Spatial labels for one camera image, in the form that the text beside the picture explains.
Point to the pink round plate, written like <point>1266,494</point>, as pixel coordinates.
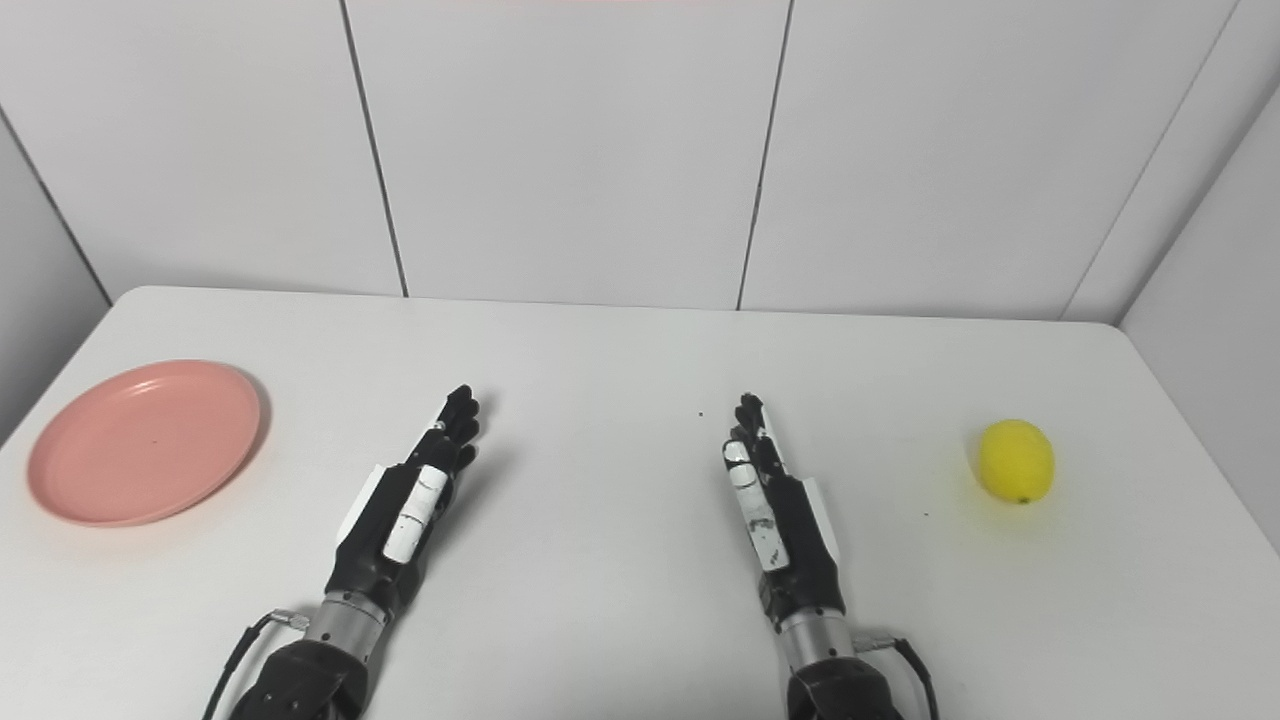
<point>145,445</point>

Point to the yellow lemon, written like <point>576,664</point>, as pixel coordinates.
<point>1016,460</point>

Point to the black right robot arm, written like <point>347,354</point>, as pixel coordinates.
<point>835,680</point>

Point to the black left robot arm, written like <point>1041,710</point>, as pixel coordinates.
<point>320,670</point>

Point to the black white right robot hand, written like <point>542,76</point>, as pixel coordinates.
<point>785,530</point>

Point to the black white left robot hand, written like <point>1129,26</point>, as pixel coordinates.
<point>400,520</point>

